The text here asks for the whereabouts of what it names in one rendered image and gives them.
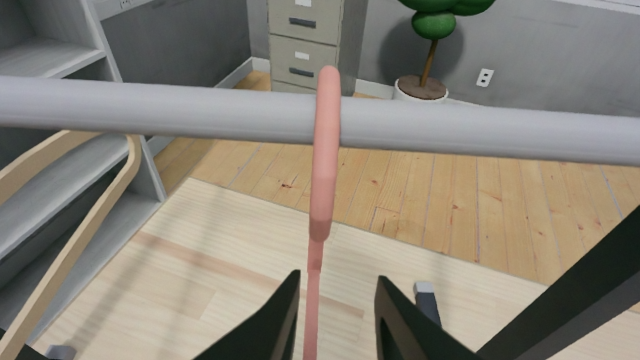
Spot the grey horizontal bar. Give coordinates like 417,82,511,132
0,76,640,360

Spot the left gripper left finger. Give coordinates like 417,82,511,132
191,269,301,360

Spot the pink clothes hanger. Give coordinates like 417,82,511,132
302,67,341,360

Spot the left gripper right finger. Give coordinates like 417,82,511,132
374,275,485,360

